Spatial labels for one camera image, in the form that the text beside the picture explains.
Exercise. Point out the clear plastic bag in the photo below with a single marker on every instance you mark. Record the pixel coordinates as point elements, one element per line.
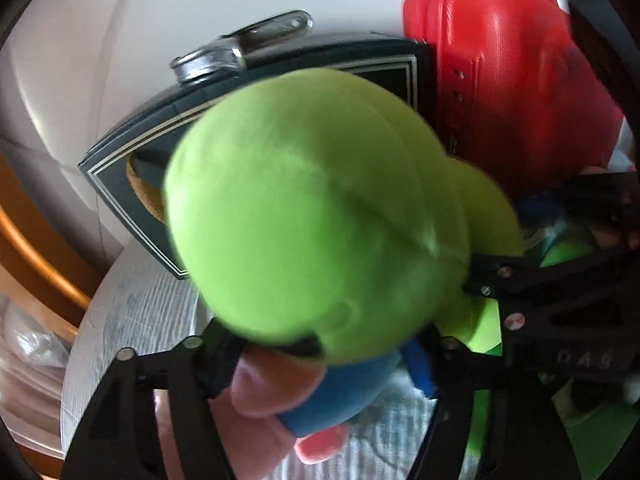
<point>30,350</point>

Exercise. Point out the blurred green object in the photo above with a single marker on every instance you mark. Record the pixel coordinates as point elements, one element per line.
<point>600,440</point>

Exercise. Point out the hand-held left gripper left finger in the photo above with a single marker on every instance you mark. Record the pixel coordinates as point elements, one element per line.
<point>220,360</point>

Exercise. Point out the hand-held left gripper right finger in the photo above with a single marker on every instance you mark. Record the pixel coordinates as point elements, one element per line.
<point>420,365</point>

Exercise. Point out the lime green plush toy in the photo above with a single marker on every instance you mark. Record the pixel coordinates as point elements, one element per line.
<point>310,210</point>

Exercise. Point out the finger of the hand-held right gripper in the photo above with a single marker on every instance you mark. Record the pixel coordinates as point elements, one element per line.
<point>600,205</point>
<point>505,280</point>

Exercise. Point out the red hard-shell suitcase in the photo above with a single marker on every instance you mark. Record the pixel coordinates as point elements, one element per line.
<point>500,85</point>

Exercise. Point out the wooden bed frame post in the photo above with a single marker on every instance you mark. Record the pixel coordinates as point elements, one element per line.
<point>30,255</point>

